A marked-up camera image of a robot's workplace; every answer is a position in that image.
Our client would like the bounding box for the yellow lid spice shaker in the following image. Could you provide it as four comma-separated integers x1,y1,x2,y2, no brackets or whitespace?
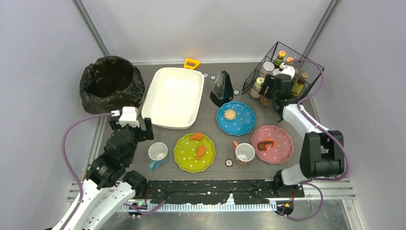
249,77,265,99

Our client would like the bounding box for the pink lid spice shaker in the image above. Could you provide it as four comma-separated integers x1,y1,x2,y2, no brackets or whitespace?
259,96,272,107

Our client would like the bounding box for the yellow label oil bottle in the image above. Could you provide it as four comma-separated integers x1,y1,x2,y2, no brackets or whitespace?
292,72,308,97

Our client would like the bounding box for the grain jar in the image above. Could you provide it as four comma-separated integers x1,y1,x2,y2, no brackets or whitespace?
258,61,275,78
272,69,282,77

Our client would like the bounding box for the red sauce bottle yellow cap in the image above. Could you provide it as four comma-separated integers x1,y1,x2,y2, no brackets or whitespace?
286,57,294,64

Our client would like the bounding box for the green polka dot plate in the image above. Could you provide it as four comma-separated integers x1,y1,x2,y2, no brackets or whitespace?
173,133,216,173

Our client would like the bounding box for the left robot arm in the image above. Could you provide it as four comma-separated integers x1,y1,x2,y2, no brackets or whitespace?
53,117,154,230

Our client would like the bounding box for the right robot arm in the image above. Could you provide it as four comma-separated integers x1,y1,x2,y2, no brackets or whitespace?
259,73,346,192

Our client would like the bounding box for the white rectangular basin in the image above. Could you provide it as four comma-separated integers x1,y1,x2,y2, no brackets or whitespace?
141,67,204,129

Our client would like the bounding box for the blue polka dot plate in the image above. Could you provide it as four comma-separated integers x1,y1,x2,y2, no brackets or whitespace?
216,101,256,136

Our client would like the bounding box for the black metronome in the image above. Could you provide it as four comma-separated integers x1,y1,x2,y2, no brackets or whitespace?
210,70,234,107

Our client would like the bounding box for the beige bun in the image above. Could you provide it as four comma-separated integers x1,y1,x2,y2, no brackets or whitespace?
224,109,237,120

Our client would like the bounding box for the upper orange food piece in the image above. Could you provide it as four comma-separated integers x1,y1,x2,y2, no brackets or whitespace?
189,132,204,141

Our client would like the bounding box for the orange food piece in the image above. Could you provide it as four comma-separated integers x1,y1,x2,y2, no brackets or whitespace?
189,132,204,141
195,145,206,160

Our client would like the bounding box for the lower orange food piece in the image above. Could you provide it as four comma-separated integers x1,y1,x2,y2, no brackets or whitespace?
195,145,206,160

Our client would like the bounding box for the pink polka dot plate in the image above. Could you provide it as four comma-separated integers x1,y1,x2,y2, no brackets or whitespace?
251,125,294,164

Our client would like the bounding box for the black bag lined trash bin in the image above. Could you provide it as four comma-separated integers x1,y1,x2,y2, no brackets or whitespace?
79,56,146,115

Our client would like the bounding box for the brown and orange food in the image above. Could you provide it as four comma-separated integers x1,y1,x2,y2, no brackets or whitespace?
257,138,275,151

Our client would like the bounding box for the brown poker chip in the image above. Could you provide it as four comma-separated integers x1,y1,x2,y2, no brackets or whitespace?
225,159,234,167

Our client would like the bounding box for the black base mat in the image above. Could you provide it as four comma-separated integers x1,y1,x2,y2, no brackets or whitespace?
148,179,305,205

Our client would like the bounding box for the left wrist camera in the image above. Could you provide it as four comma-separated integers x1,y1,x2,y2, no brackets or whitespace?
118,106,140,127

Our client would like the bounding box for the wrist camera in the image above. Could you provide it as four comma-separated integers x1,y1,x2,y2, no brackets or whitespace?
279,63,296,79
118,106,140,127

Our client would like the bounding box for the blue handled white mug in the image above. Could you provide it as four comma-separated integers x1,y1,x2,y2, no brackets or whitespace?
148,142,169,171

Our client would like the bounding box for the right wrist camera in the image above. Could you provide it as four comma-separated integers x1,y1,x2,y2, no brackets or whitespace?
279,63,296,79

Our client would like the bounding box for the black wire basket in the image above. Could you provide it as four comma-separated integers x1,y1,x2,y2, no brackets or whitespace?
242,42,324,121

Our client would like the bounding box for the orange handled white mug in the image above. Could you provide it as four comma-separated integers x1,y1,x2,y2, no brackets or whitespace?
232,141,256,165

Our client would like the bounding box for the orange plastic handle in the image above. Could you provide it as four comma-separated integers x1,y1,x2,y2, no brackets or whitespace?
183,57,201,70

